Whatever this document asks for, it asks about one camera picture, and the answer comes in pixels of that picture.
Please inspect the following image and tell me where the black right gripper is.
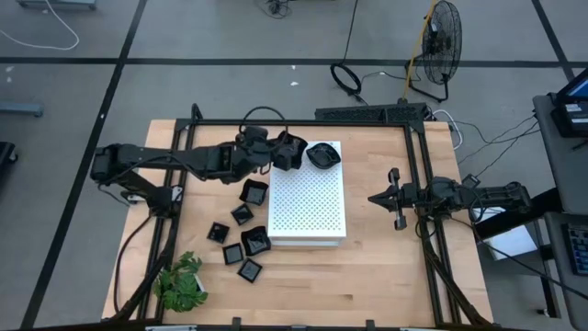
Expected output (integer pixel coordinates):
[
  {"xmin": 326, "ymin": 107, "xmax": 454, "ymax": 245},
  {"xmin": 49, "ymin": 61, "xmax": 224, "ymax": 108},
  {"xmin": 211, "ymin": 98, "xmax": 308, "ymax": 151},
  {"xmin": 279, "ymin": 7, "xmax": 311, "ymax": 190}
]
[{"xmin": 367, "ymin": 167, "xmax": 420, "ymax": 231}]

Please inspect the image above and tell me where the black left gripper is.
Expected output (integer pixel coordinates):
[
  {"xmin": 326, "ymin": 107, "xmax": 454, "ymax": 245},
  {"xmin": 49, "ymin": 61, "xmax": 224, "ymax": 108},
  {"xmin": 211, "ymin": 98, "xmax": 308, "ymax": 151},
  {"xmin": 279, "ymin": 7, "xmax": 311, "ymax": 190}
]
[{"xmin": 238, "ymin": 126, "xmax": 296, "ymax": 172}]

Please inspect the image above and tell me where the black wavy square plate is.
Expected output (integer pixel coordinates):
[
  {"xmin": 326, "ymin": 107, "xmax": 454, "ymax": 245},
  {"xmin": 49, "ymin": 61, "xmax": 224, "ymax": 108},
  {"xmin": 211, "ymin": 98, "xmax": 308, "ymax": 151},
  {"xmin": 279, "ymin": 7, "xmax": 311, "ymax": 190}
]
[
  {"xmin": 238, "ymin": 178, "xmax": 270, "ymax": 207},
  {"xmin": 240, "ymin": 225, "xmax": 272, "ymax": 257},
  {"xmin": 277, "ymin": 131, "xmax": 310, "ymax": 171}
]

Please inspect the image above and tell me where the black pot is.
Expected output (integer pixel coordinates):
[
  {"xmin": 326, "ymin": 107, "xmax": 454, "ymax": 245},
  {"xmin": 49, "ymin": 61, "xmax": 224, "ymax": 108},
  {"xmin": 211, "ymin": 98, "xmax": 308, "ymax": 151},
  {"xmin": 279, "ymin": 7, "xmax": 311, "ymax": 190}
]
[{"xmin": 305, "ymin": 142, "xmax": 343, "ymax": 170}]

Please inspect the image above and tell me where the white perforated metal shelf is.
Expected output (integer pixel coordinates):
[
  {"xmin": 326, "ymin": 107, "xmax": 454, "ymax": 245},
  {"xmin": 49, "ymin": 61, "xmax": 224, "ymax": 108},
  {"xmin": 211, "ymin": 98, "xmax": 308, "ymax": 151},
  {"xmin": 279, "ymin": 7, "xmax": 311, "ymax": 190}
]
[{"xmin": 267, "ymin": 140, "xmax": 347, "ymax": 248}]

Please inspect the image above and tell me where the small black square plate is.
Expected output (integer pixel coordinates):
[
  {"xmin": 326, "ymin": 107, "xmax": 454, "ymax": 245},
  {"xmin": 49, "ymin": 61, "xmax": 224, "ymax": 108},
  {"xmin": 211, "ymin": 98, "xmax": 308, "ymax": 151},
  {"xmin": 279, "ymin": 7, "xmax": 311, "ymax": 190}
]
[
  {"xmin": 236, "ymin": 257, "xmax": 264, "ymax": 284},
  {"xmin": 222, "ymin": 243, "xmax": 245, "ymax": 266},
  {"xmin": 206, "ymin": 222, "xmax": 231, "ymax": 245},
  {"xmin": 230, "ymin": 202, "xmax": 255, "ymax": 227}
]

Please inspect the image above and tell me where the black vented case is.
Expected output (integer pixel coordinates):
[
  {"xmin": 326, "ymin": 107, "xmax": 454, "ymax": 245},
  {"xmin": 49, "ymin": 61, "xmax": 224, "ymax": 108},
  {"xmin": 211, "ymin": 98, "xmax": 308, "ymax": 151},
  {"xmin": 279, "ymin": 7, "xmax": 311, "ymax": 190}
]
[{"xmin": 314, "ymin": 101, "xmax": 429, "ymax": 125}]

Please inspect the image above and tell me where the black floor fan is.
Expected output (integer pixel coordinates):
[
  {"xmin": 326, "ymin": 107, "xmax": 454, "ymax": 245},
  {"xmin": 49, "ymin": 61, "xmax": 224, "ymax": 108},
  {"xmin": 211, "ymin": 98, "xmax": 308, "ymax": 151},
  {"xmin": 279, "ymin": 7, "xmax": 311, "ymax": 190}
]
[{"xmin": 403, "ymin": 0, "xmax": 464, "ymax": 104}]

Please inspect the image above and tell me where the grey desk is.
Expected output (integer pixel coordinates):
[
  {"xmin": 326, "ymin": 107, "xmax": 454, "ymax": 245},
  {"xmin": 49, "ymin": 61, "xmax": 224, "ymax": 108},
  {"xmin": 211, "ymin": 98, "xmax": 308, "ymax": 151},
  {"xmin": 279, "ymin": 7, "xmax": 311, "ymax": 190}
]
[{"xmin": 532, "ymin": 91, "xmax": 588, "ymax": 217}]

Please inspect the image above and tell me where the green potted plant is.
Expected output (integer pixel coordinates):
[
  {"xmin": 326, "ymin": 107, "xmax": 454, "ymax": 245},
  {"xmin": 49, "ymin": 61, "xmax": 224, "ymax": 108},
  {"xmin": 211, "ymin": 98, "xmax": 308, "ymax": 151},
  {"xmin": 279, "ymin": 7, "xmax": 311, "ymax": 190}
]
[{"xmin": 153, "ymin": 250, "xmax": 209, "ymax": 314}]

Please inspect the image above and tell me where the black keyboard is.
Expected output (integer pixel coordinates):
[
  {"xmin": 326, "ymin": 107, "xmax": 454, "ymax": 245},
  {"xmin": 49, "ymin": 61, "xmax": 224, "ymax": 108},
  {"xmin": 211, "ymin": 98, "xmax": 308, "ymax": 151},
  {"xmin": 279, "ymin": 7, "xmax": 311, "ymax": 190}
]
[{"xmin": 567, "ymin": 224, "xmax": 588, "ymax": 277}]

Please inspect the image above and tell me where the black laptop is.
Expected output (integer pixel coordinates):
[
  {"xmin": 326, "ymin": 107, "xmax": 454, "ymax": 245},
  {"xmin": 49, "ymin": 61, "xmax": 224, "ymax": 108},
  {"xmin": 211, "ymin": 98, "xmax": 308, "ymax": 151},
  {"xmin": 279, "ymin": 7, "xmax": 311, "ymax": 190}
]
[{"xmin": 550, "ymin": 67, "xmax": 588, "ymax": 139}]

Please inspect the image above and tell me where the coiled black cable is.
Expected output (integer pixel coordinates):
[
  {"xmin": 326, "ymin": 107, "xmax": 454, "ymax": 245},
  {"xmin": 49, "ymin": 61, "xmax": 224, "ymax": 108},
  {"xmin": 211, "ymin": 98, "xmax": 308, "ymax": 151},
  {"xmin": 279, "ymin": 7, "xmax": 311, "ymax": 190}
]
[{"xmin": 329, "ymin": 0, "xmax": 368, "ymax": 106}]

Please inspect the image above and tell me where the white cable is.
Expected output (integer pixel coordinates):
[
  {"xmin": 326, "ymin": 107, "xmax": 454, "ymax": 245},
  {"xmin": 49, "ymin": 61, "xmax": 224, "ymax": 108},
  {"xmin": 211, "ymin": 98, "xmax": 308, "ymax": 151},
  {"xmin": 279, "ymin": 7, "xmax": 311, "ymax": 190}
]
[
  {"xmin": 0, "ymin": 0, "xmax": 81, "ymax": 51},
  {"xmin": 431, "ymin": 108, "xmax": 464, "ymax": 152}
]

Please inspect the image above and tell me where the yellow cable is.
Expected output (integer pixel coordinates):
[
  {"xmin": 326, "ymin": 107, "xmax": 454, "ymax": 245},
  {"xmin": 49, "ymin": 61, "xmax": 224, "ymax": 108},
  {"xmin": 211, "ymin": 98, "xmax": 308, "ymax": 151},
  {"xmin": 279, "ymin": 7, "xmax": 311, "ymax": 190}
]
[{"xmin": 401, "ymin": 0, "xmax": 437, "ymax": 101}]

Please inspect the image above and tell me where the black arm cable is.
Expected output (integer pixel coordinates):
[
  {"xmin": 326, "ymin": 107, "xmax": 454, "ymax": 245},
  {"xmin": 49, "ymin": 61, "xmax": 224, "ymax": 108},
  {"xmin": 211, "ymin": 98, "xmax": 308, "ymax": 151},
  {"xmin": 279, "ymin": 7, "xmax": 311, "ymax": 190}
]
[{"xmin": 112, "ymin": 213, "xmax": 155, "ymax": 318}]

